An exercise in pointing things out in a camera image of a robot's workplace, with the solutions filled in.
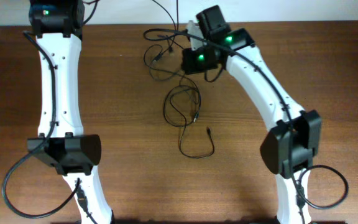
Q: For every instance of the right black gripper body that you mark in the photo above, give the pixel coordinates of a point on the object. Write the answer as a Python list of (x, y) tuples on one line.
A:
[(192, 66)]

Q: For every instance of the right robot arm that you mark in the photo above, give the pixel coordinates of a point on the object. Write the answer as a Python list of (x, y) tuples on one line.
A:
[(293, 133)]

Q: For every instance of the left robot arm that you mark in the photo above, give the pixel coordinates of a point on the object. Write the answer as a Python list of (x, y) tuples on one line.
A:
[(57, 26)]

